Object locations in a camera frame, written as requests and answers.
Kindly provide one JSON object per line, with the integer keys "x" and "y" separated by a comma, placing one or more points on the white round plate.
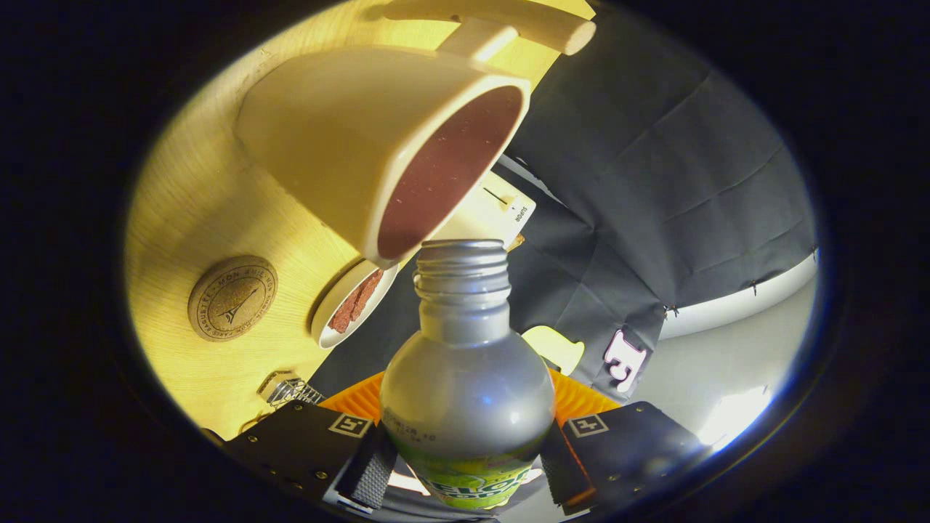
{"x": 327, "y": 319}

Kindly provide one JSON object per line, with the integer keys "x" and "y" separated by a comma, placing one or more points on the round cork coaster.
{"x": 232, "y": 298}

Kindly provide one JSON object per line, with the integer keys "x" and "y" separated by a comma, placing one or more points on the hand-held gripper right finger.
{"x": 639, "y": 439}

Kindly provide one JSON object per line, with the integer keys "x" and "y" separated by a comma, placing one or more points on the cream toaster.
{"x": 487, "y": 214}

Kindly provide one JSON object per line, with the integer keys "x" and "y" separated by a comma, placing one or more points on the toast slice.
{"x": 516, "y": 242}

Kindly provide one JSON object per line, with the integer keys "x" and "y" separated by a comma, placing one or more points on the red dried meat strip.
{"x": 341, "y": 316}
{"x": 367, "y": 290}

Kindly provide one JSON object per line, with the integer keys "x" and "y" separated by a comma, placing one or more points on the silver bottle with green label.
{"x": 465, "y": 392}

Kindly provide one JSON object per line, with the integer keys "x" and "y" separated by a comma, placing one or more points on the wooden table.
{"x": 189, "y": 211}

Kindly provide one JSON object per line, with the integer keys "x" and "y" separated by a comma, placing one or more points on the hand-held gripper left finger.
{"x": 290, "y": 443}

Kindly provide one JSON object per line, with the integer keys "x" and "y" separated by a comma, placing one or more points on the black backdrop cloth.
{"x": 654, "y": 181}

